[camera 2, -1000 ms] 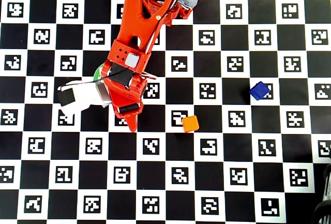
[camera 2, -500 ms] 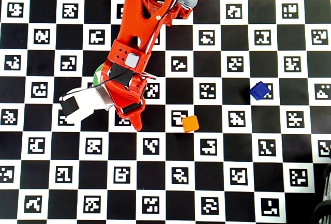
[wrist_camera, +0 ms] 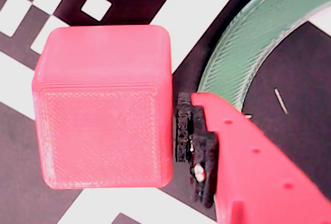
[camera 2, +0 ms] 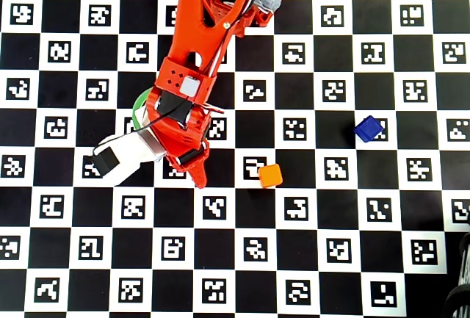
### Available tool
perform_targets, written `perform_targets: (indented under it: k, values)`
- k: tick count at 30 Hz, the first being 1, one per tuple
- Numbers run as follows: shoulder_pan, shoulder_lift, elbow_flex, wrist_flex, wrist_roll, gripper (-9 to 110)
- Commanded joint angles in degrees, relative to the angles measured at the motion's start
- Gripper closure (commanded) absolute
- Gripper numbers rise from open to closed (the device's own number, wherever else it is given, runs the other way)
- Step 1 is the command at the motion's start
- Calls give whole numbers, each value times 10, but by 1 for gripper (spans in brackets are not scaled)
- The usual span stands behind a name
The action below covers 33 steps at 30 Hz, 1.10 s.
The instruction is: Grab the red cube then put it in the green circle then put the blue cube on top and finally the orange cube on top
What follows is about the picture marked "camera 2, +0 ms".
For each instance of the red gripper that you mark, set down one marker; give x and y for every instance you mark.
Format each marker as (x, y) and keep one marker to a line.
(192, 156)

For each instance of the orange cube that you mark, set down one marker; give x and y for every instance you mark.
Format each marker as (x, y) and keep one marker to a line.
(270, 175)

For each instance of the blue cube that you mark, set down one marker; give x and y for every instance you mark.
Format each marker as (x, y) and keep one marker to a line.
(368, 129)

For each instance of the red robot arm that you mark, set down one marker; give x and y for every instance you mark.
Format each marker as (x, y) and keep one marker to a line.
(191, 20)

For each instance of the checkerboard marker mat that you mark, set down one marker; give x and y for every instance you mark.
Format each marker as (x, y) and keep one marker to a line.
(235, 222)

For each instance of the grey square wrist block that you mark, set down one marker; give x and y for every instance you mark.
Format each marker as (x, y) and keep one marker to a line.
(189, 86)

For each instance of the black tripod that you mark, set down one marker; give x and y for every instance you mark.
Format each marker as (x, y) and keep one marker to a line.
(459, 303)

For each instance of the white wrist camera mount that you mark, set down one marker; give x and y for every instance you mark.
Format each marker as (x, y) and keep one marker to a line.
(128, 152)

